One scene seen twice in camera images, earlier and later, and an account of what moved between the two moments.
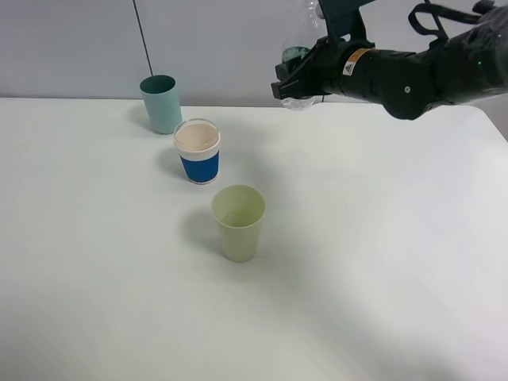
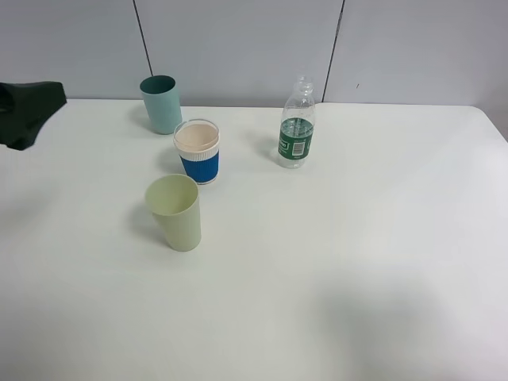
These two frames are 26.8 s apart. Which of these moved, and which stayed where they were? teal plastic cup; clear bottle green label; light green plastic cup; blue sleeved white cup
Moved: clear bottle green label; light green plastic cup
Stayed: blue sleeved white cup; teal plastic cup
